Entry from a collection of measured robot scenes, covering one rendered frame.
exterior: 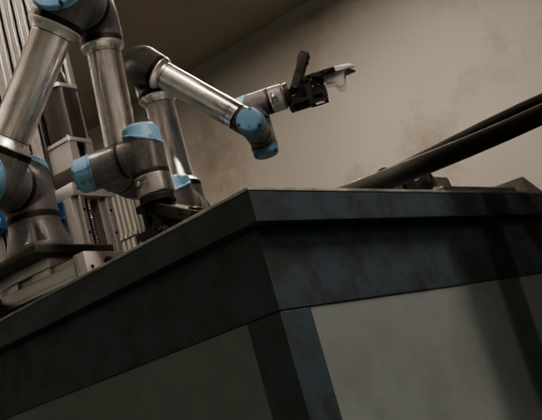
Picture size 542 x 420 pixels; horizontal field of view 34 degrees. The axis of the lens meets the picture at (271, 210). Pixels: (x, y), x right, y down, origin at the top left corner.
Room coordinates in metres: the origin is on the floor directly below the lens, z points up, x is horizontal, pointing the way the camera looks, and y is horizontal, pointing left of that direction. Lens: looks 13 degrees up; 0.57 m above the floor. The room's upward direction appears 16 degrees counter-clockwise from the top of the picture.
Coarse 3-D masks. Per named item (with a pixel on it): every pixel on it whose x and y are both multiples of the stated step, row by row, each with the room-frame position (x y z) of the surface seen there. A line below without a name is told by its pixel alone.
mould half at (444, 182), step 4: (436, 180) 1.68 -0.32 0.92; (440, 180) 1.69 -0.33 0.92; (444, 180) 1.70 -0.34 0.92; (448, 180) 1.71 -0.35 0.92; (440, 184) 1.68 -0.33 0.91; (444, 184) 1.69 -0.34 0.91; (448, 184) 1.70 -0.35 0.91; (396, 188) 1.56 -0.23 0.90; (400, 188) 1.57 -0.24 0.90; (440, 188) 1.44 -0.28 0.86; (444, 188) 1.44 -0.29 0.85; (448, 188) 1.44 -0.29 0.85; (452, 188) 1.45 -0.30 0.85; (456, 188) 1.47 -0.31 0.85; (460, 188) 1.48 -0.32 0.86; (464, 188) 1.49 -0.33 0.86; (468, 188) 1.50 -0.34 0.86; (472, 188) 1.51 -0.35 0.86; (476, 188) 1.52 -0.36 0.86; (480, 188) 1.53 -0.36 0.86; (484, 188) 1.54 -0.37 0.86; (488, 188) 1.55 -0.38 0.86; (492, 188) 1.56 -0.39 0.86; (496, 188) 1.58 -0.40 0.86; (500, 188) 1.59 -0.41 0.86; (504, 188) 1.60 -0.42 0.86; (508, 188) 1.61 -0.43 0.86; (512, 188) 1.62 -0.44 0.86
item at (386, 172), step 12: (456, 144) 1.21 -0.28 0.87; (420, 156) 1.20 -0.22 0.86; (432, 156) 1.20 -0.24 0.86; (444, 156) 1.20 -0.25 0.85; (456, 156) 1.21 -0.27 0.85; (384, 168) 1.19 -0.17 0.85; (396, 168) 1.18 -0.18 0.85; (408, 168) 1.18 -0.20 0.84; (420, 168) 1.19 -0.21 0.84; (432, 168) 1.20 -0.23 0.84; (360, 180) 1.17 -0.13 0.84; (372, 180) 1.17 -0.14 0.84; (384, 180) 1.17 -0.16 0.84; (396, 180) 1.18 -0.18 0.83; (408, 180) 1.19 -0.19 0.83
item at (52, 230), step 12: (24, 216) 1.83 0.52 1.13; (36, 216) 1.84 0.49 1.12; (48, 216) 1.85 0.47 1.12; (12, 228) 1.85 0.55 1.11; (24, 228) 1.83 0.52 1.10; (36, 228) 1.83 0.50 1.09; (48, 228) 1.84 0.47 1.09; (60, 228) 1.87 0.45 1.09; (12, 240) 1.84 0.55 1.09; (24, 240) 1.82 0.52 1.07; (36, 240) 1.83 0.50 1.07; (48, 240) 1.83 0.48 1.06; (60, 240) 1.85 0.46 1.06; (72, 240) 1.89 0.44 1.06; (12, 252) 1.83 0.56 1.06
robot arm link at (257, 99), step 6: (264, 90) 2.37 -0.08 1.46; (246, 96) 2.38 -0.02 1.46; (252, 96) 2.37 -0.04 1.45; (258, 96) 2.37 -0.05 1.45; (264, 96) 2.37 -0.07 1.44; (246, 102) 2.37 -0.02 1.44; (252, 102) 2.37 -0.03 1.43; (258, 102) 2.37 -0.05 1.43; (264, 102) 2.37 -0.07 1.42; (270, 102) 2.44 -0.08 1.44; (258, 108) 2.37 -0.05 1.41; (264, 108) 2.38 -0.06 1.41; (270, 108) 2.38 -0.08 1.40; (264, 114) 2.38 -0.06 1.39
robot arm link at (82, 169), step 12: (84, 156) 1.69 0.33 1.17; (96, 156) 1.67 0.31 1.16; (108, 156) 1.67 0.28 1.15; (72, 168) 1.69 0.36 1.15; (84, 168) 1.68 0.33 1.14; (96, 168) 1.67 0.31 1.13; (108, 168) 1.67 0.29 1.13; (120, 168) 1.67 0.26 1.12; (84, 180) 1.69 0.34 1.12; (96, 180) 1.69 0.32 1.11; (108, 180) 1.69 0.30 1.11; (120, 180) 1.70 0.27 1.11; (132, 180) 1.77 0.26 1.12; (84, 192) 1.72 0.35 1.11
